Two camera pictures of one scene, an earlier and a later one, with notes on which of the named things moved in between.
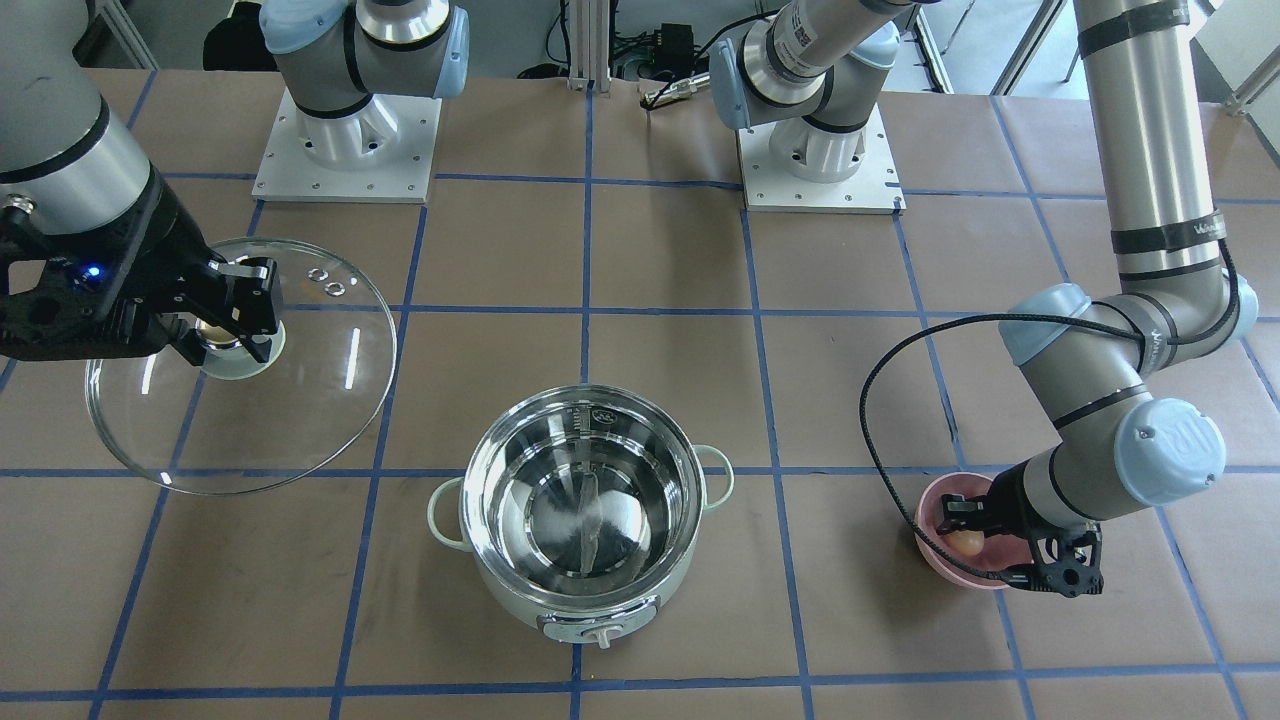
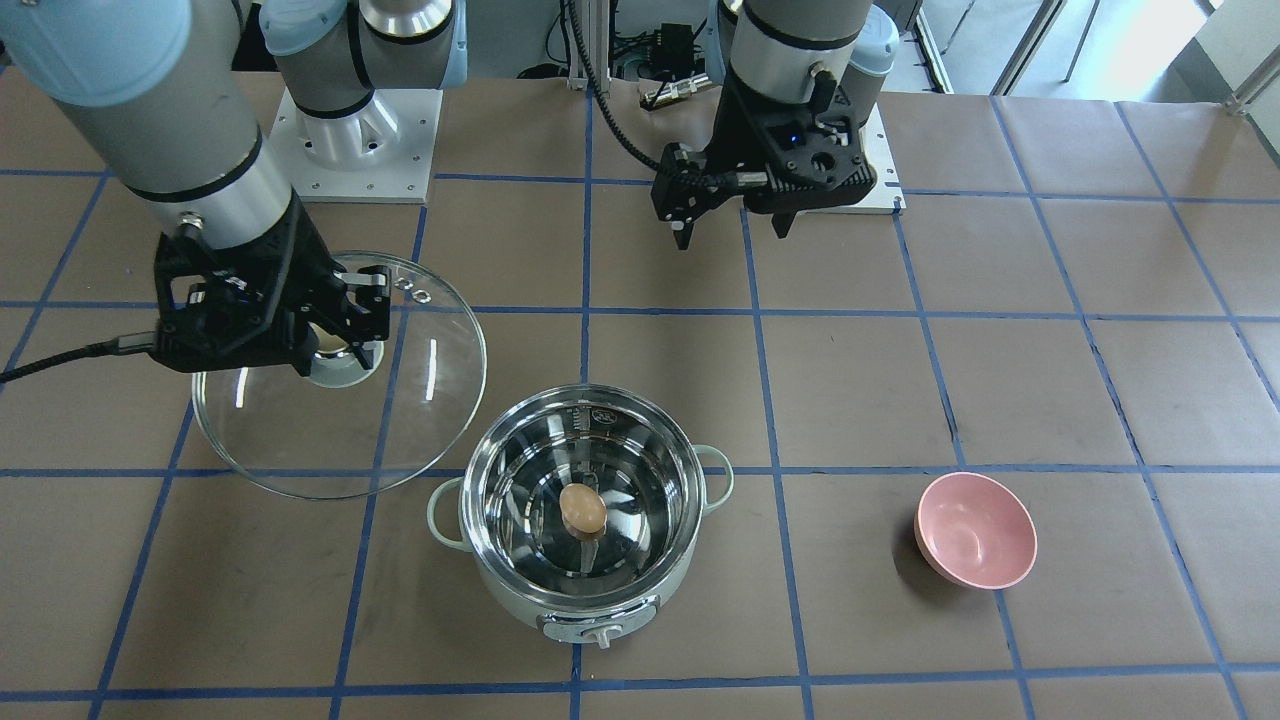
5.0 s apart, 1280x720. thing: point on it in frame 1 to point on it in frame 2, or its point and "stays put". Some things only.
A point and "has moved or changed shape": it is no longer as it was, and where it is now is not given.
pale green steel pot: x=581 y=507 stays put
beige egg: x=965 y=542 to x=583 y=508
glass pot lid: x=238 y=425 has moved or changed shape
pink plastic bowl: x=997 y=553 stays put
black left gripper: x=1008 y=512 to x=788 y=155
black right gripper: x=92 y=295 to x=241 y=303
